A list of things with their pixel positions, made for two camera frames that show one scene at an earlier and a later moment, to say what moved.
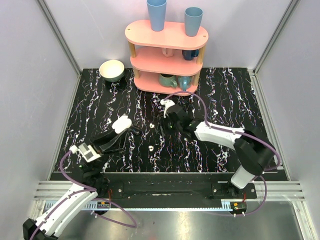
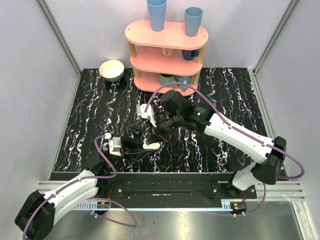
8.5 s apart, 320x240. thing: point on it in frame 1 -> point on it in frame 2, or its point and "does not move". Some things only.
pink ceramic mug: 168,52 does not move
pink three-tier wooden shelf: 167,62 does not move
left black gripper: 100,143 -> 135,145
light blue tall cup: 157,9 does not move
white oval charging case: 121,124 -> 154,146
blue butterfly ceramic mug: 184,82 does not move
